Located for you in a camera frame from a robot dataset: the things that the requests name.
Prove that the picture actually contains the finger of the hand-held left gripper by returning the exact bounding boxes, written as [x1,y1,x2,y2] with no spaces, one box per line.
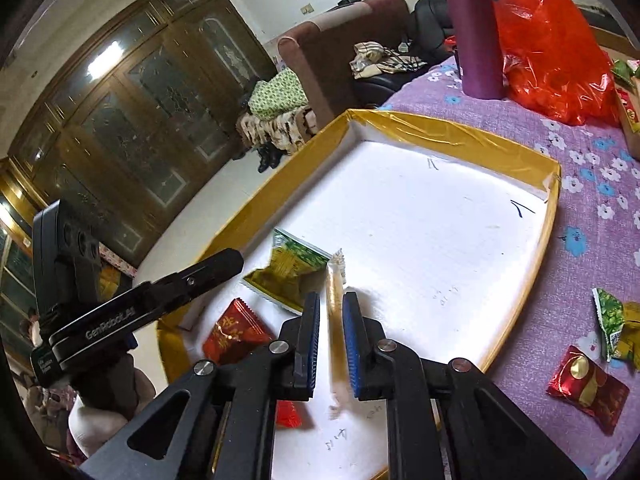
[147,247,245,311]

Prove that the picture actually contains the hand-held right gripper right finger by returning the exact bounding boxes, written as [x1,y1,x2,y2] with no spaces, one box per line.
[342,291,586,480]

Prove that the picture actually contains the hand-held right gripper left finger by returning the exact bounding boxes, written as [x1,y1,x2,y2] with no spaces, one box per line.
[80,291,321,480]

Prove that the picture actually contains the clear stick snack packet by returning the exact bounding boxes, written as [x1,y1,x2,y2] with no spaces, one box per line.
[324,248,351,420]

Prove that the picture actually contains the yellow-rimmed white tray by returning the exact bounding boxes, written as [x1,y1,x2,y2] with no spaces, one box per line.
[157,108,563,480]

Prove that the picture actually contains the red and gold candy packet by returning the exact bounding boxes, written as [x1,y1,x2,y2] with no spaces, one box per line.
[546,345,631,436]

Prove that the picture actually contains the small green snack packet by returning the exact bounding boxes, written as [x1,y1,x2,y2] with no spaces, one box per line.
[592,287,626,363]

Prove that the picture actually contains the yellow-green snack packet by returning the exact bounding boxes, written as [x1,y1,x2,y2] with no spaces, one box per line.
[612,305,640,372]

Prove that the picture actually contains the pile of assorted snacks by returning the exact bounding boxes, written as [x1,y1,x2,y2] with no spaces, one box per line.
[611,58,640,126]

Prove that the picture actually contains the gold-framed glass cabinet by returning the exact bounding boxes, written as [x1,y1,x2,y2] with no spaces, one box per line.
[0,157,51,341]

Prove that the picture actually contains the floral patterned box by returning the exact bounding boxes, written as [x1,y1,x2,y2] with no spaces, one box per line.
[100,242,138,281]

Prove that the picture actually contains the red snack packet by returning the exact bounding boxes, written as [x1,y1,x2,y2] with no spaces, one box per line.
[275,400,307,430]
[201,298,276,366]

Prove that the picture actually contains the black boots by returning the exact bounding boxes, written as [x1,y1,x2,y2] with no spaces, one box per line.
[256,141,285,173]

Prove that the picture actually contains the beige patterned blanket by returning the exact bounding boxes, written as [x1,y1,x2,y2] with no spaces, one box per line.
[236,105,318,157]

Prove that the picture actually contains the dark wooden glass-door cabinet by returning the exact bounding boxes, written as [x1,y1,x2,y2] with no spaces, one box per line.
[0,0,278,271]

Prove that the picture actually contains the green patterned cloth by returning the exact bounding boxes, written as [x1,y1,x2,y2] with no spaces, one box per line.
[248,69,307,117]

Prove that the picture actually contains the brown sofa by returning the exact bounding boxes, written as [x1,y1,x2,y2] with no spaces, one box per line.
[276,0,451,133]

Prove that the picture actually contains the plaid cloth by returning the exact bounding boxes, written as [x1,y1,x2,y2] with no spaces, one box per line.
[348,41,430,80]

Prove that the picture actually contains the purple thermos bottle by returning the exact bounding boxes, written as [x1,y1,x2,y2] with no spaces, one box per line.
[433,0,506,101]

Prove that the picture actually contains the red plastic bag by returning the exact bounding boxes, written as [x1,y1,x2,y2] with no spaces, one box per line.
[482,0,621,127]

